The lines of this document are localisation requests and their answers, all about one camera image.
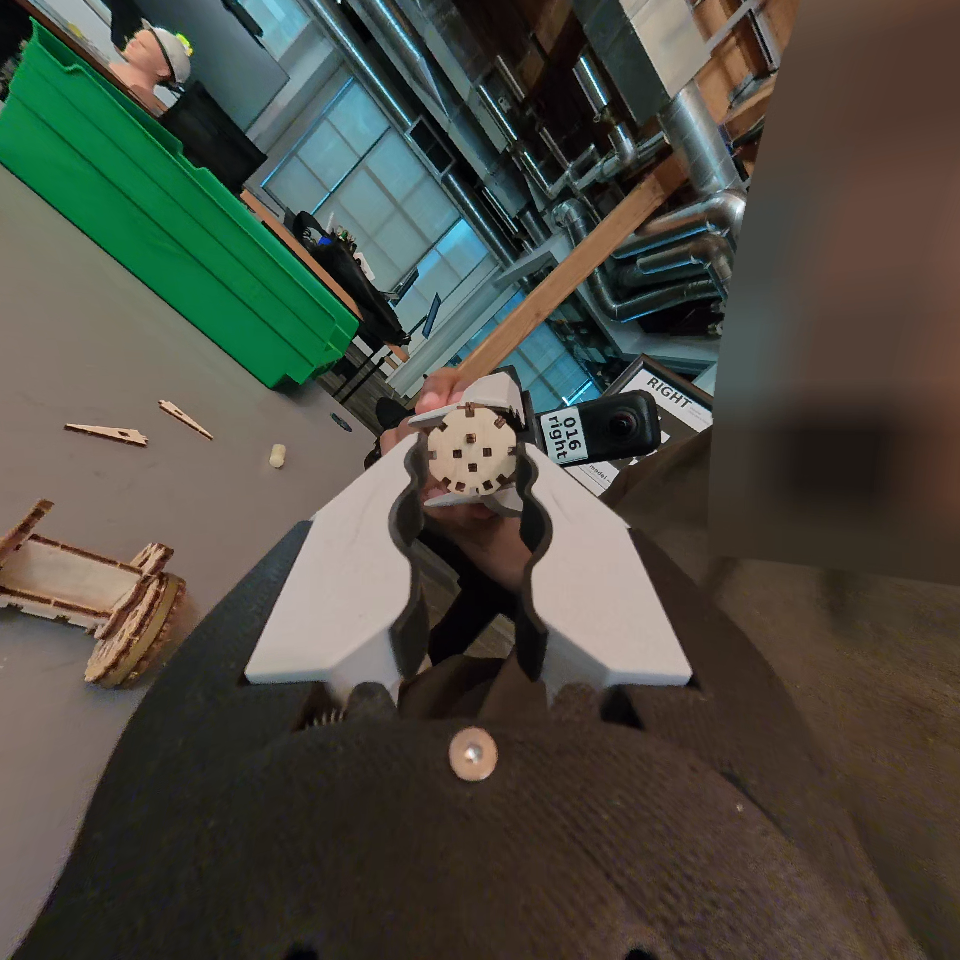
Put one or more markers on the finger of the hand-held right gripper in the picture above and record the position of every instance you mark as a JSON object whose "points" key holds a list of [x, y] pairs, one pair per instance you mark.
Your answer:
{"points": [[504, 501], [491, 394]]}

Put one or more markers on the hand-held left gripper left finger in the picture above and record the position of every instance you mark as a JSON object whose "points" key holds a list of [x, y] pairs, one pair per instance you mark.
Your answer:
{"points": [[337, 585]]}

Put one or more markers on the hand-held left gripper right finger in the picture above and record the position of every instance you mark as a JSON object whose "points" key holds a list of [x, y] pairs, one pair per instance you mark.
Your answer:
{"points": [[607, 600]]}

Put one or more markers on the round wooden gear disc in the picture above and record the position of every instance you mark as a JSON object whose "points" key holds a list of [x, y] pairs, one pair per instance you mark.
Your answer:
{"points": [[472, 450]]}

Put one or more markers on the wooden wheel sub-assembly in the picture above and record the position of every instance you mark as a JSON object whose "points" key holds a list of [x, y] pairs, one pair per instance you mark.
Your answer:
{"points": [[75, 577]]}

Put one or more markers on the person's right hand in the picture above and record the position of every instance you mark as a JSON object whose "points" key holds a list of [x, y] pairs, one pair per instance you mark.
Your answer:
{"points": [[491, 544]]}

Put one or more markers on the framed marker sign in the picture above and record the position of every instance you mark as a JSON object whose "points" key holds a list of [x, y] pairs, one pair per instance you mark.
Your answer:
{"points": [[679, 390]]}

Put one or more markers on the small pale wooden peg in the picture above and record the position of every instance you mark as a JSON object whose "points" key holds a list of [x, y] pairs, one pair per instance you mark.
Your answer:
{"points": [[277, 456]]}

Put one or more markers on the wooden support beam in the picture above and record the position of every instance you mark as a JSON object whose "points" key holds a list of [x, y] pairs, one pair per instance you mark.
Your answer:
{"points": [[585, 255]]}

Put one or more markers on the black bag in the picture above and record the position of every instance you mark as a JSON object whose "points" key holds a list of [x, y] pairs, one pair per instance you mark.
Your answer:
{"points": [[345, 277]]}

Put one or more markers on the thin wooden wedge piece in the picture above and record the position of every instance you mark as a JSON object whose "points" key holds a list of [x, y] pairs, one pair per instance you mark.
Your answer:
{"points": [[186, 418], [105, 433]]}

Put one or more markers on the green plastic bin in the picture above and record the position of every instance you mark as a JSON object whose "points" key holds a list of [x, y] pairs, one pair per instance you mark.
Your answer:
{"points": [[172, 225]]}

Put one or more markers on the mannequin head with helmet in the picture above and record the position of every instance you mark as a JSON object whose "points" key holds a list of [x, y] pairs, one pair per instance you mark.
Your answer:
{"points": [[154, 56]]}

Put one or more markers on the silver ventilation duct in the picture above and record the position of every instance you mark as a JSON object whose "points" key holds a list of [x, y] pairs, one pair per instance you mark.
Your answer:
{"points": [[675, 247]]}

